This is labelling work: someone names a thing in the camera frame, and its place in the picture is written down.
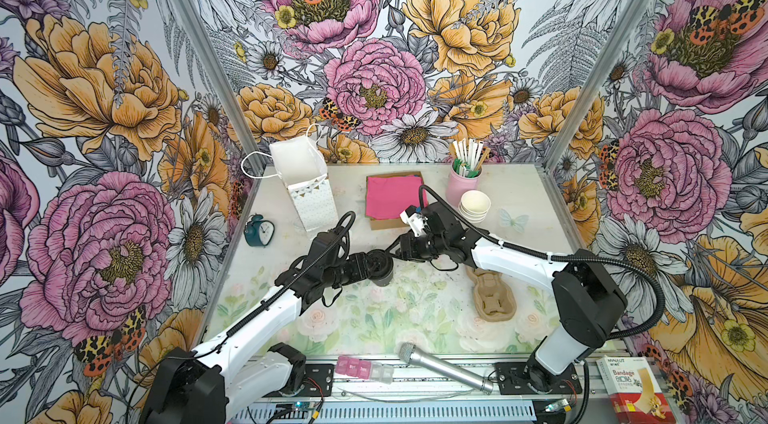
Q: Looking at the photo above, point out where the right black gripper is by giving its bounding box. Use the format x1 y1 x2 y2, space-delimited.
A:
385 231 449 265

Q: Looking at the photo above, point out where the black plastic cup lid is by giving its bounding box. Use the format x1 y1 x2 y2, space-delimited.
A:
365 249 394 280

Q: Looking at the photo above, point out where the paper coffee cup black sleeve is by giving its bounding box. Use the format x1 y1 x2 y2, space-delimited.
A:
370 272 393 287

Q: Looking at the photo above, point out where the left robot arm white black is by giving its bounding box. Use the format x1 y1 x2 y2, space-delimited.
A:
139 211 393 423

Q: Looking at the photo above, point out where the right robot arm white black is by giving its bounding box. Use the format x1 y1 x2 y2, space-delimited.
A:
395 185 666 394

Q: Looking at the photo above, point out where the brown cardboard napkin tray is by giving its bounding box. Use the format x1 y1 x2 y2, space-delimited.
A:
365 170 424 231

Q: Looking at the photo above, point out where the pink napkin stack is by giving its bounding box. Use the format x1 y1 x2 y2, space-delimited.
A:
365 174 428 221

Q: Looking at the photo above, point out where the stack of white paper cups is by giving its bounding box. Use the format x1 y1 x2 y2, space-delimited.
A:
459 189 491 224

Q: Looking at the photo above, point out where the pink straw holder cup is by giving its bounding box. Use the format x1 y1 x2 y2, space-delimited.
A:
445 169 482 207

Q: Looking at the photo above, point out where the silver microphone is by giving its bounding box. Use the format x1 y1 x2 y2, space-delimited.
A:
398 342 494 394

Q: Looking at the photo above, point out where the brown pulp cup carrier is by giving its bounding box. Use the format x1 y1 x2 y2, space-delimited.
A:
466 267 517 322

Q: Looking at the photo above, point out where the teal alarm clock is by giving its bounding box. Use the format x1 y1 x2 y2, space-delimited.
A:
243 213 275 247

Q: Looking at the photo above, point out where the pink plastic clip box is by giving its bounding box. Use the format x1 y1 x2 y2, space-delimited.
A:
335 355 394 384

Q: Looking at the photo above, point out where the white paper gift bag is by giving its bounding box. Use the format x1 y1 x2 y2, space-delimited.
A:
240 124 338 232

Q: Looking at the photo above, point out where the bandage box red white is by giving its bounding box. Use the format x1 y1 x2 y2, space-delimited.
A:
597 356 677 424

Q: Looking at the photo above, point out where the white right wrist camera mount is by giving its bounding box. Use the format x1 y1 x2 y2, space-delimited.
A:
400 205 427 237

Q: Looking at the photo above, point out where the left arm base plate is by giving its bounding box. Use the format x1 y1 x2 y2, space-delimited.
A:
278 363 335 397

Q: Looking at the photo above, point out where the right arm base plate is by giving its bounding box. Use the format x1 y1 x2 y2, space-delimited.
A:
494 361 582 395

